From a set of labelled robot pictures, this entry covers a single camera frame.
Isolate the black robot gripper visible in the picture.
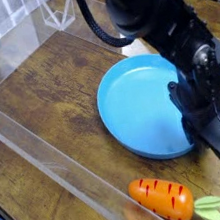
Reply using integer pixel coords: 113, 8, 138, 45
168, 70, 220, 160

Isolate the orange toy carrot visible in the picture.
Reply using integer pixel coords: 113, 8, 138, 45
128, 178, 220, 220

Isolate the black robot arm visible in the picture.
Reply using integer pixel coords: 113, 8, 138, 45
106, 0, 220, 159

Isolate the blue round plate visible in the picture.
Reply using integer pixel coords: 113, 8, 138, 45
97, 54, 194, 160

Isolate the black cable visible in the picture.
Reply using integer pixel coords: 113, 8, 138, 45
73, 0, 138, 55

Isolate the clear acrylic enclosure wall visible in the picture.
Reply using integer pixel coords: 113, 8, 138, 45
0, 0, 220, 220

